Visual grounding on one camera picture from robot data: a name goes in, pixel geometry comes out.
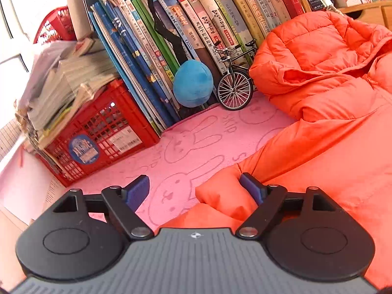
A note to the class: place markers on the row of thick paperback books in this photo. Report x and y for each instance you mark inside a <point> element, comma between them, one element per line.
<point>220,15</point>

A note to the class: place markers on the grey flat board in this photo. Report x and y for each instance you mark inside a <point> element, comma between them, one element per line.
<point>81,6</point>

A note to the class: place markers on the miniature bicycle model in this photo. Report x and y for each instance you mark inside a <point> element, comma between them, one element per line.
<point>234,90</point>

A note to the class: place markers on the blue plush ball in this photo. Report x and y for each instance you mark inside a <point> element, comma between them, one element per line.
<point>193,84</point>

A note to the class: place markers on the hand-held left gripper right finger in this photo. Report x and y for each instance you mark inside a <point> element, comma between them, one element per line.
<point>252,187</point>

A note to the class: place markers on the row of tall thin books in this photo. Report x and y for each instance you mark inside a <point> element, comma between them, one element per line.
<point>131,61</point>

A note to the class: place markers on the small red plastic basket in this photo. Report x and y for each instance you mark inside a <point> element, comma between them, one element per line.
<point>55,26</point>

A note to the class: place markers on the white window frame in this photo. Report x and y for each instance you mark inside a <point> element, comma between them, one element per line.
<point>18,21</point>

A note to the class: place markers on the large red plastic crate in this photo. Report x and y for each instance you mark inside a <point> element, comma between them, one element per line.
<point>101,122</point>

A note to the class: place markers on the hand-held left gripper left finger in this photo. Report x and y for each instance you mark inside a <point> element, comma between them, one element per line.
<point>137,190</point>

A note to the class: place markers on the stack of paper workbooks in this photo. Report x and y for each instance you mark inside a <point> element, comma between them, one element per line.
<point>67,85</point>

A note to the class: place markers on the wooden drawer organizer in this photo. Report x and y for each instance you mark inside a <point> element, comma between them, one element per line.
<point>370,13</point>

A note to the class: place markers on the orange puffer jacket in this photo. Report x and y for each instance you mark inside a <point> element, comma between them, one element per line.
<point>337,128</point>

